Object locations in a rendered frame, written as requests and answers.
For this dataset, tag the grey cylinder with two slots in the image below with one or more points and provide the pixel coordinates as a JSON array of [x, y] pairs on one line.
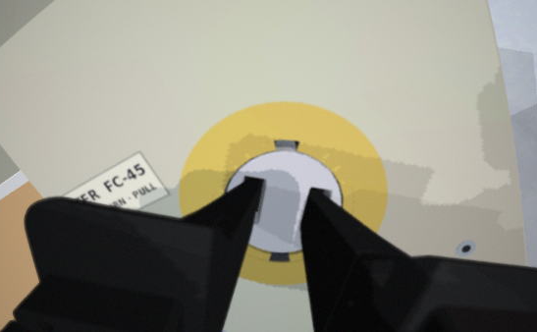
[[286, 176]]

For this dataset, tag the grey rectangular panel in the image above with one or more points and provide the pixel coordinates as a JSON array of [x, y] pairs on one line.
[[153, 105]]

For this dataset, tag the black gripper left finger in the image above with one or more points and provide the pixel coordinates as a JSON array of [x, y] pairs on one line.
[[195, 259]]

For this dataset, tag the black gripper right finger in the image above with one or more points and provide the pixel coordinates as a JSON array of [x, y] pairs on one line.
[[359, 282]]

